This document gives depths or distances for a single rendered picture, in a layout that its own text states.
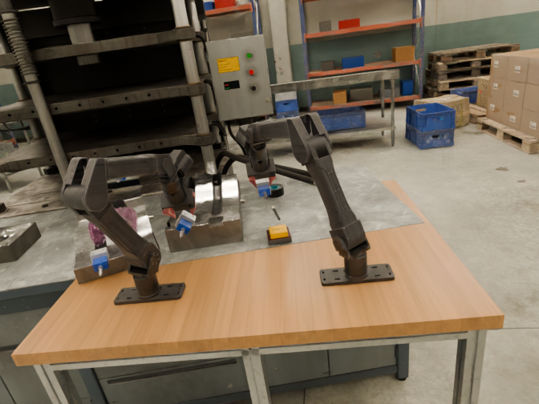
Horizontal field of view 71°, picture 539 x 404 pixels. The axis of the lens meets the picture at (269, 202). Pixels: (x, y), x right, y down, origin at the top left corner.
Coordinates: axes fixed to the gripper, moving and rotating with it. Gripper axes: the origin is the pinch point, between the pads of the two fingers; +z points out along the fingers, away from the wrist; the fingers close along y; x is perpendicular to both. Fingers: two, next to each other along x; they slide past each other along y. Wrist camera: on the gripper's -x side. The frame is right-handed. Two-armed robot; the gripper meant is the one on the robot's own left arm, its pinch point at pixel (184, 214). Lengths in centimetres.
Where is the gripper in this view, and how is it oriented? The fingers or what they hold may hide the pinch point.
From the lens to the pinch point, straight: 131.6
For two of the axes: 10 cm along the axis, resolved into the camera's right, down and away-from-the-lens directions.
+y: -9.9, 1.5, -0.4
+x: 1.4, 7.8, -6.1
